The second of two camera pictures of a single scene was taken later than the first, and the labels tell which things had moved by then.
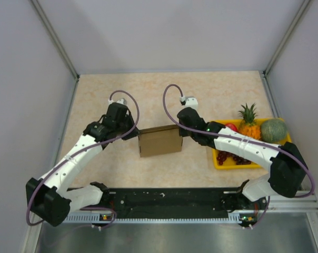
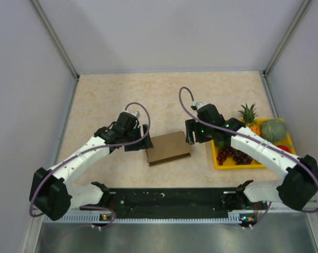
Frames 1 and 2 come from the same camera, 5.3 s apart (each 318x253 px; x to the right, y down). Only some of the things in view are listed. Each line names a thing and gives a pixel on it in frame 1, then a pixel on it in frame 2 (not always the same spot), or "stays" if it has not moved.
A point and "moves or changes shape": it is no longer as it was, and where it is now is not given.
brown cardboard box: [159, 140] moves or changes shape
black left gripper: [135, 133] → [143, 143]
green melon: [274, 131] stays
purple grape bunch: [222, 156] stays
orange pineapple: [248, 126] stays
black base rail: [116, 202] stays
